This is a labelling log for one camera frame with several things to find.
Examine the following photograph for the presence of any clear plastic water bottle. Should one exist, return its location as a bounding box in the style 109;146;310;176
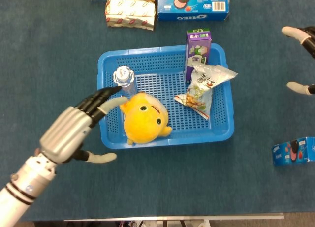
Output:
112;65;138;97

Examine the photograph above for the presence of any white red-print wrapped package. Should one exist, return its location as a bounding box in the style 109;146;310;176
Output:
105;0;157;31

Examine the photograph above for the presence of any blue perforated plastic basket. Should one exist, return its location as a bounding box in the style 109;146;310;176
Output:
97;42;235;150

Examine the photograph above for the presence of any aluminium table edge rail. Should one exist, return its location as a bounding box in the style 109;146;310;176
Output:
63;213;285;222

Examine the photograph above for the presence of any tall purple carton box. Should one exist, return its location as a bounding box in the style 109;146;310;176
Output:
184;28;213;85

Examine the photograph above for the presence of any large blue Oreo box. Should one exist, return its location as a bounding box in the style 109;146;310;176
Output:
157;0;230;22

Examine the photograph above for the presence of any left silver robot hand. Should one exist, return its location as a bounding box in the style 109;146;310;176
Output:
39;86;129;165

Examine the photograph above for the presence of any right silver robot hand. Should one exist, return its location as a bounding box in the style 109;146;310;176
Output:
281;26;315;96

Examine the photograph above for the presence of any yellow plush toy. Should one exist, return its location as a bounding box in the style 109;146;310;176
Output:
119;92;173;146

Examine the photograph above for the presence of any blue strawberry Oreo box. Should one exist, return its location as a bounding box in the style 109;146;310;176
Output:
271;136;315;166

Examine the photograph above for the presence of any teal table cloth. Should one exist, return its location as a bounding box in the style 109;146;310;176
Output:
0;0;315;223

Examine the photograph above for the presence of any white peanut snack bag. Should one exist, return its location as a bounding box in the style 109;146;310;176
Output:
174;62;239;121

